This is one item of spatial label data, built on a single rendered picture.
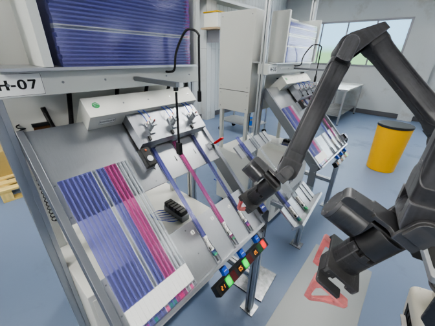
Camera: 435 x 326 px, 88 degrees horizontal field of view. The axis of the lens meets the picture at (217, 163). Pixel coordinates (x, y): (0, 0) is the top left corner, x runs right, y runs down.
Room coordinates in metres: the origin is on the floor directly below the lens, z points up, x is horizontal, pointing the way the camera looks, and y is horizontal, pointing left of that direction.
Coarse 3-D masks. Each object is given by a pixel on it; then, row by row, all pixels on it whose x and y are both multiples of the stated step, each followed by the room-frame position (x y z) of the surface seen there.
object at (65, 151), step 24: (48, 144) 0.66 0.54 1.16; (72, 144) 0.70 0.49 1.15; (96, 144) 0.74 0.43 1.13; (120, 144) 0.79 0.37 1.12; (168, 144) 0.90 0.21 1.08; (192, 144) 0.98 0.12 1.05; (48, 168) 0.60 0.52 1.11; (72, 168) 0.64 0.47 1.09; (96, 168) 0.67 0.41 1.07; (168, 168) 0.81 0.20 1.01; (72, 216) 0.52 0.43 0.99
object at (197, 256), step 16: (240, 192) 0.90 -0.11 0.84; (224, 208) 0.79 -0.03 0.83; (192, 224) 0.67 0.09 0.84; (208, 224) 0.70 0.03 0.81; (240, 224) 0.77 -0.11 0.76; (256, 224) 0.81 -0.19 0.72; (176, 240) 0.60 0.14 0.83; (192, 240) 0.62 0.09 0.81; (224, 240) 0.68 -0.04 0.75; (240, 240) 0.71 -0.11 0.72; (192, 256) 0.58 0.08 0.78; (208, 256) 0.60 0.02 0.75; (224, 256) 0.63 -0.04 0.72; (192, 272) 0.53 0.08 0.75
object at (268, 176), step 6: (264, 174) 0.60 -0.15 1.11; (270, 174) 0.61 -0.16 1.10; (258, 180) 0.61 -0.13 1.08; (264, 180) 0.60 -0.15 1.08; (270, 180) 0.59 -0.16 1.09; (276, 180) 0.61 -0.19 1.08; (258, 186) 0.61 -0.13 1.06; (264, 186) 0.59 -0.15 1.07; (270, 186) 0.58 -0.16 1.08; (276, 186) 0.58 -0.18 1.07; (264, 192) 0.59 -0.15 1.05; (270, 192) 0.58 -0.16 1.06
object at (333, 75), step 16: (352, 48) 0.67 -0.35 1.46; (336, 64) 0.69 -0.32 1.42; (320, 80) 0.69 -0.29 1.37; (336, 80) 0.67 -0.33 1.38; (320, 96) 0.66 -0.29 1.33; (304, 112) 0.67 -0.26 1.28; (320, 112) 0.65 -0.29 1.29; (304, 128) 0.64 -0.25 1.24; (304, 144) 0.62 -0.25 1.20; (288, 160) 0.60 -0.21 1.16
